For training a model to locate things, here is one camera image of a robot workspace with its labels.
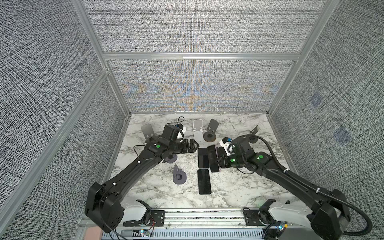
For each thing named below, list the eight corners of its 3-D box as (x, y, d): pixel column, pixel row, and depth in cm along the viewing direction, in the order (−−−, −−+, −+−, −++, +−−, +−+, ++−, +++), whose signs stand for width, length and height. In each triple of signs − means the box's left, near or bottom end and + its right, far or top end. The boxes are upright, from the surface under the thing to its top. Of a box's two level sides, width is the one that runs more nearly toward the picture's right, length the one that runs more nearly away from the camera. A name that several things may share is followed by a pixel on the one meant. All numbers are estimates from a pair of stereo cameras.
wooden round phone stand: (202, 138, 107) (203, 126, 96) (210, 130, 111) (212, 118, 100) (210, 144, 104) (212, 132, 93) (218, 136, 108) (221, 123, 97)
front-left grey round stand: (169, 178, 89) (167, 171, 81) (176, 171, 91) (175, 164, 84) (180, 187, 85) (179, 181, 78) (186, 179, 88) (186, 173, 81)
